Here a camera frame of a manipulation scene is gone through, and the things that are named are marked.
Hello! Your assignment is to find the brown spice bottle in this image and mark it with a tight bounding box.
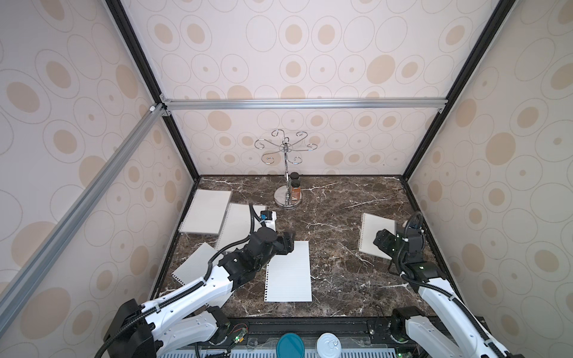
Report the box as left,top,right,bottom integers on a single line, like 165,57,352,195
290,183,301,203

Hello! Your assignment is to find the chrome hook stand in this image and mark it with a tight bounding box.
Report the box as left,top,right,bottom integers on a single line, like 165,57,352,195
254,128,318,209

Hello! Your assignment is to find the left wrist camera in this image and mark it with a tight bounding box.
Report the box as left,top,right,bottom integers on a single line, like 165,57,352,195
259,210,277,231

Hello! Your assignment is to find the diagonal aluminium rail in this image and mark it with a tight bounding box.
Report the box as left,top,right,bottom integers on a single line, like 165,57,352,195
1,103,166,334

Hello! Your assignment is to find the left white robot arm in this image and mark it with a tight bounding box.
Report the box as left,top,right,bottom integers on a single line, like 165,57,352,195
95,227,295,357

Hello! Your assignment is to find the torn lined paper sheet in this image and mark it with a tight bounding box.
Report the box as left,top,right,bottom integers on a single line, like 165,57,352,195
172,243,216,286

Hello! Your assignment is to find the horizontal aluminium rail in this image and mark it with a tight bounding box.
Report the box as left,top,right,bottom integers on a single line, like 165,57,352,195
164,97,448,110

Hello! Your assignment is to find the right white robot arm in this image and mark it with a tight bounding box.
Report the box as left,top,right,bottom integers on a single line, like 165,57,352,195
373,225,515,357

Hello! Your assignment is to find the white round lid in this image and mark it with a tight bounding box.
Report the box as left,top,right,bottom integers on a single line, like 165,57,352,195
316,333,343,358

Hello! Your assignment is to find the large white spiral notebook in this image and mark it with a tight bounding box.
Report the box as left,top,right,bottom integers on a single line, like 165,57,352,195
179,189,232,235

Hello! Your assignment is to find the teal round lid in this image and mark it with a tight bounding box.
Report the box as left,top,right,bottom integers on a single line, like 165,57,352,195
275,333,305,358

